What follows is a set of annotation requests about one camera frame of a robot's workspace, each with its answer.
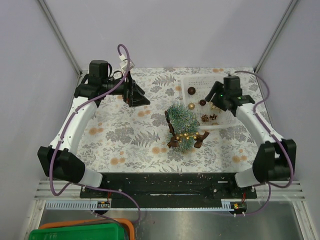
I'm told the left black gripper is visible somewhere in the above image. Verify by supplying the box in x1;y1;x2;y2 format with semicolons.
102;70;151;107

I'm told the white plastic basket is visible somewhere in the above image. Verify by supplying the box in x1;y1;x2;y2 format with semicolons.
181;73;239;131

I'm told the small green christmas tree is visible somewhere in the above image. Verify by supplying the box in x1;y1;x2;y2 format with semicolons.
166;102;199;154

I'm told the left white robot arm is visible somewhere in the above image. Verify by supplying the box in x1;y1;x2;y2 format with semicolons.
37;59;150;198

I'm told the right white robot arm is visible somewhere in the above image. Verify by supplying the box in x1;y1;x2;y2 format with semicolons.
205;74;297;198

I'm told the brown shiny bauble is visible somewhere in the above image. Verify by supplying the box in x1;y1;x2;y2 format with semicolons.
187;87;196;95

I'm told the small gold bauble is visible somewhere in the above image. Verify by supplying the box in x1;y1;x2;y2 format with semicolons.
188;102;195;110

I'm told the small pine cone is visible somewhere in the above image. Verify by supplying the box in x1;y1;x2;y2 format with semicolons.
201;114;210;123

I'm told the floral patterned table mat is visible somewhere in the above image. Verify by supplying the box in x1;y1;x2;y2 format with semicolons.
76;67;262;173

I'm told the orange plastic bin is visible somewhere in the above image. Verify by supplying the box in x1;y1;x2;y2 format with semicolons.
38;218;136;240

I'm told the green plastic bin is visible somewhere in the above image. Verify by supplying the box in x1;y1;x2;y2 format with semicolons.
28;223;128;240

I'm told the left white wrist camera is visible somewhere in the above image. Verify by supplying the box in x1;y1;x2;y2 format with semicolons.
119;54;135;74

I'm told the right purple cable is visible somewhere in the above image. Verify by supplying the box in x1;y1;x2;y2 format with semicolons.
229;70;295;218

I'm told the purple cable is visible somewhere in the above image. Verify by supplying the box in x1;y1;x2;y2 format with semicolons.
229;70;295;218
48;44;142;224

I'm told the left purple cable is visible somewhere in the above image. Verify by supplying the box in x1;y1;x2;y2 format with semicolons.
48;44;142;224

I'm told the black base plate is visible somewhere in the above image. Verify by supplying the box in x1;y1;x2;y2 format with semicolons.
79;173;257;209

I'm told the white slotted cable duct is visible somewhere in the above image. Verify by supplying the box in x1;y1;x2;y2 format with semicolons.
45;199;111;211

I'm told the aluminium frame rail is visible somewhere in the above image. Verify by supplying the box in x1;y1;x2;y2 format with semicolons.
221;181;306;210

